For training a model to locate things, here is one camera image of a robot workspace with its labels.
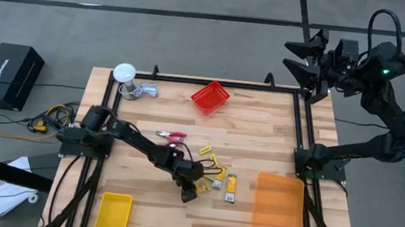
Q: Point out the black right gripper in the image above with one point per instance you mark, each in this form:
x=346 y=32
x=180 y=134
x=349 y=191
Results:
x=336 y=76

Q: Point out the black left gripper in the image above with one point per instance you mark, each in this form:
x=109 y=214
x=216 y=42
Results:
x=190 y=173

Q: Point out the yellow crayon box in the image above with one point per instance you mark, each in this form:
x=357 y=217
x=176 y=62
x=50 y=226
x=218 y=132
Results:
x=204 y=186
x=231 y=187
x=219 y=178

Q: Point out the yellow eraser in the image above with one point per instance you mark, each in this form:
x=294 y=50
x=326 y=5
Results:
x=214 y=160
x=205 y=150

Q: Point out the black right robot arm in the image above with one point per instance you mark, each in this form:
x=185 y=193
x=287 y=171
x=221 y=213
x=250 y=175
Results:
x=351 y=152

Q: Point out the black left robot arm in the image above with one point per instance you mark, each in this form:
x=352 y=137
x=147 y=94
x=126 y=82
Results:
x=137 y=137

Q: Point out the red plastic mesh basket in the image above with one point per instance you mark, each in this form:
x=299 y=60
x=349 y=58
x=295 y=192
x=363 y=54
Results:
x=209 y=98

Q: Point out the yellow plastic bin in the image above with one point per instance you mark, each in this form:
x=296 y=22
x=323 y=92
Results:
x=112 y=214

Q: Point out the orange translucent plastic tray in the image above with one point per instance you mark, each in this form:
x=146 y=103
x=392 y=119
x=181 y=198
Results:
x=279 y=210

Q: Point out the white mushroom table lamp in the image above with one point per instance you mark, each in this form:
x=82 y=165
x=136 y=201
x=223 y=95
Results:
x=124 y=72

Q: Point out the white tape roll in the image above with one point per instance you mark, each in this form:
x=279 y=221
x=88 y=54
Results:
x=30 y=198

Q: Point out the black metal beam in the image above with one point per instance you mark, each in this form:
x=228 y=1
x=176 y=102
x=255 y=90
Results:
x=7 y=171

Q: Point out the white paper sheets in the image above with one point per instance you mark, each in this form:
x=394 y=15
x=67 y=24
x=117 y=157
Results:
x=1 y=194

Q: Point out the black cardboard box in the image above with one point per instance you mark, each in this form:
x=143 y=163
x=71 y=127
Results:
x=10 y=72

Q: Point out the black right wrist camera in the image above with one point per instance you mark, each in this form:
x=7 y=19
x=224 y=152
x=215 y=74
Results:
x=347 y=50

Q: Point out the black aluminium table frame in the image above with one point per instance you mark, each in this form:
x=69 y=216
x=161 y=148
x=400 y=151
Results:
x=250 y=86

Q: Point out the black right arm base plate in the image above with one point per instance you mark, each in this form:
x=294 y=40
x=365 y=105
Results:
x=330 y=174

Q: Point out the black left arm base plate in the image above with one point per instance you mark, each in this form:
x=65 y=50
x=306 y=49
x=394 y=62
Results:
x=72 y=149

